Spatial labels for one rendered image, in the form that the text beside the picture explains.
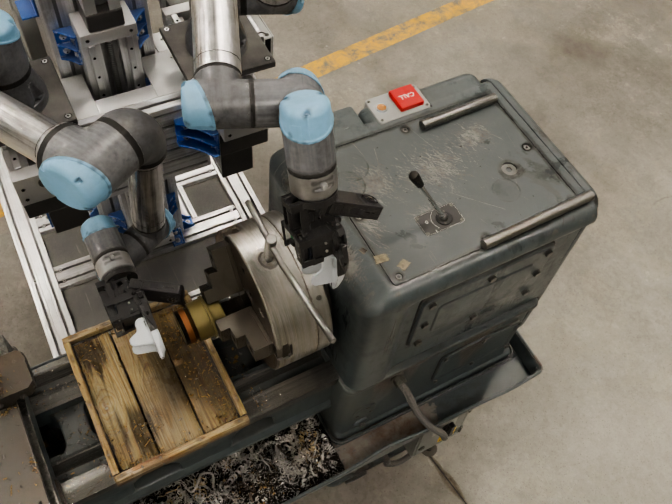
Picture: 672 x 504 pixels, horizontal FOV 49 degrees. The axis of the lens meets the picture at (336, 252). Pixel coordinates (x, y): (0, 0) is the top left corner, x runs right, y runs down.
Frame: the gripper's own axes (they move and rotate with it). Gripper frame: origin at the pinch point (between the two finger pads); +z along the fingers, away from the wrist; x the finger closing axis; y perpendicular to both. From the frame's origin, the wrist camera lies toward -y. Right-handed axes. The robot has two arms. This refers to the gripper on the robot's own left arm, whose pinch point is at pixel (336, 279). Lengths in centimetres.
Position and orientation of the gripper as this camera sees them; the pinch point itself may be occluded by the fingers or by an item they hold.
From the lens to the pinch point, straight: 127.8
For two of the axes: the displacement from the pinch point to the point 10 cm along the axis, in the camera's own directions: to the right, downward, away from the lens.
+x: 4.7, 5.4, -7.0
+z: 0.8, 7.6, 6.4
